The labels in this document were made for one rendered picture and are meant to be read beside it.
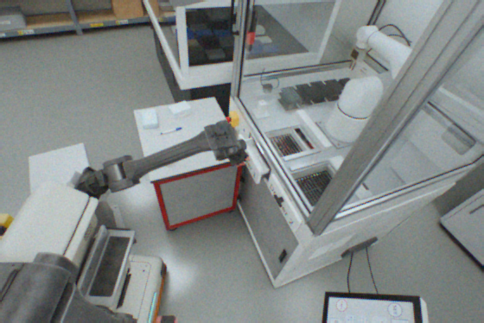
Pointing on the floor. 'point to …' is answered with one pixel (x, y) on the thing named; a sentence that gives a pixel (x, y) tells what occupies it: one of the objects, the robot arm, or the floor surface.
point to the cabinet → (268, 234)
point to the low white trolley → (189, 167)
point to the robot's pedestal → (108, 215)
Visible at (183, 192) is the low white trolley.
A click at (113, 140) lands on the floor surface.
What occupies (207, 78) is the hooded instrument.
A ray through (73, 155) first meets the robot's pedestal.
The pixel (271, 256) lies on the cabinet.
